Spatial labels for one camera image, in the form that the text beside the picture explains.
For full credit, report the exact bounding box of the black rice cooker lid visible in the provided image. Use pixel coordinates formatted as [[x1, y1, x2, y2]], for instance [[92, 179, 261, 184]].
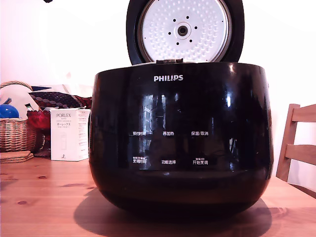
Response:
[[125, 0, 245, 66]]

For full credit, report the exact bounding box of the black rice cooker body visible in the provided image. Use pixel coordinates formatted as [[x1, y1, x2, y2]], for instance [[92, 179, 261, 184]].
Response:
[[89, 61, 274, 218]]

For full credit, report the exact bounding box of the white Porlex carton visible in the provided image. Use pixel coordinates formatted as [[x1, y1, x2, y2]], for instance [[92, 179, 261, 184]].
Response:
[[50, 107, 91, 162]]

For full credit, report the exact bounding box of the dark patterned cloth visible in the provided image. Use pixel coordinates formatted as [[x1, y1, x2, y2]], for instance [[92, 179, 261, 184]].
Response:
[[28, 91, 93, 111]]

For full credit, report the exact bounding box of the light wooden chair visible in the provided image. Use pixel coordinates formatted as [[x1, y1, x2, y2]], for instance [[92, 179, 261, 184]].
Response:
[[276, 103, 316, 193]]

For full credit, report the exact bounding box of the blue ball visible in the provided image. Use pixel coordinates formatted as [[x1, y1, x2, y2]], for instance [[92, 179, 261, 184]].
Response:
[[0, 104, 20, 119]]

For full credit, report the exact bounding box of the wicker basket with handle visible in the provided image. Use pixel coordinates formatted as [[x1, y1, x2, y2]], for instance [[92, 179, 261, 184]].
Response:
[[0, 80, 38, 153]]

